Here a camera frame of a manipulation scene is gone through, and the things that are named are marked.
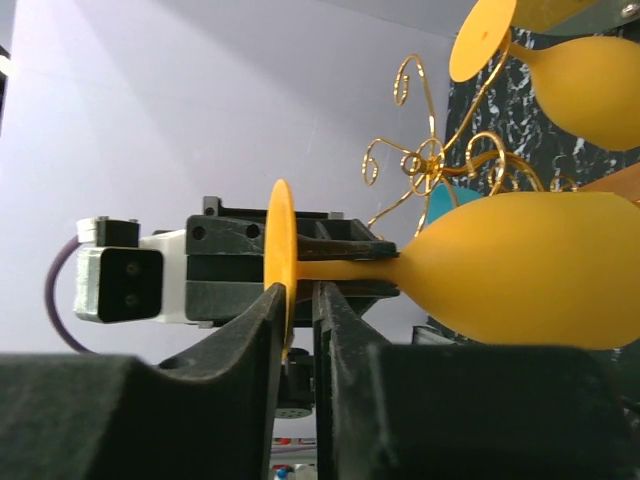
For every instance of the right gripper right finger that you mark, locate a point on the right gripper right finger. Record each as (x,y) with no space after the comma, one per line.
(396,411)

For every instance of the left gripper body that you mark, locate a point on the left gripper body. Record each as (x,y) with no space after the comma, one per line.
(225,248)

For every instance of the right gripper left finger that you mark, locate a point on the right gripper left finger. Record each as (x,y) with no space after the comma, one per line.
(205,413)

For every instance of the orange wine glass front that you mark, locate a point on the orange wine glass front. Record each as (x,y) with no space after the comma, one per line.
(522,268)

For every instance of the orange wine glass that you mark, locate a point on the orange wine glass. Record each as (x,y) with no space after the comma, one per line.
(522,268)
(587,86)

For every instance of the blue wine glass rear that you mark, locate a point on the blue wine glass rear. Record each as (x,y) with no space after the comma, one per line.
(441,201)

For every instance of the wooden rack base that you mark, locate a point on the wooden rack base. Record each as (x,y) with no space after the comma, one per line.
(624,183)

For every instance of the black marble mat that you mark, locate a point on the black marble mat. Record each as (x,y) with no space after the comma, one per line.
(510,109)

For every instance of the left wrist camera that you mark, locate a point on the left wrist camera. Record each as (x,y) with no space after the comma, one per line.
(122,276)

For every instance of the gold wire glass rack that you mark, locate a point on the gold wire glass rack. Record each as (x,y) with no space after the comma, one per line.
(427,166)

